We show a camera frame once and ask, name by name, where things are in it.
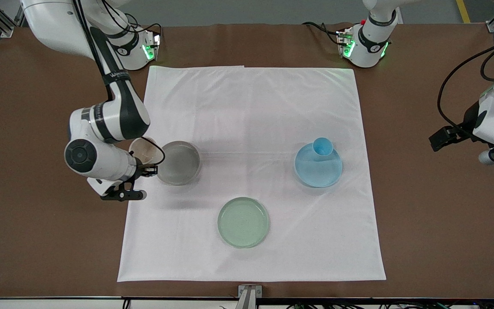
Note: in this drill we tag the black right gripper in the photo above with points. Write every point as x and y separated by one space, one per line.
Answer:
141 170

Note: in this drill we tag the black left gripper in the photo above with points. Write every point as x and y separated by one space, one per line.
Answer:
470 121

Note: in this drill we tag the light blue cup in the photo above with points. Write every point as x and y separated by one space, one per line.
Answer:
322 148

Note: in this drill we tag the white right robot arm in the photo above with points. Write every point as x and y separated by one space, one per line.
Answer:
118 113

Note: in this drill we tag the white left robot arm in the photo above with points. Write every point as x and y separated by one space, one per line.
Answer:
369 49

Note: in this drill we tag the gray round plate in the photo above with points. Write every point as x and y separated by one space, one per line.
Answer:
182 165

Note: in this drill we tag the light green round plate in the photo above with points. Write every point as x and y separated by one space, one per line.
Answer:
243 222

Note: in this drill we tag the light blue round plate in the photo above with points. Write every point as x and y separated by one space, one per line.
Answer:
317 175

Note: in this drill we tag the white square cloth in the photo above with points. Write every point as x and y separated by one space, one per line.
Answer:
247 120

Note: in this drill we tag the silver base connector panel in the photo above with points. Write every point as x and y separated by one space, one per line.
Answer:
343 39
155 40

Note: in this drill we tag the metal table edge bracket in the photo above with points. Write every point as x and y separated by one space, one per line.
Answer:
249 296

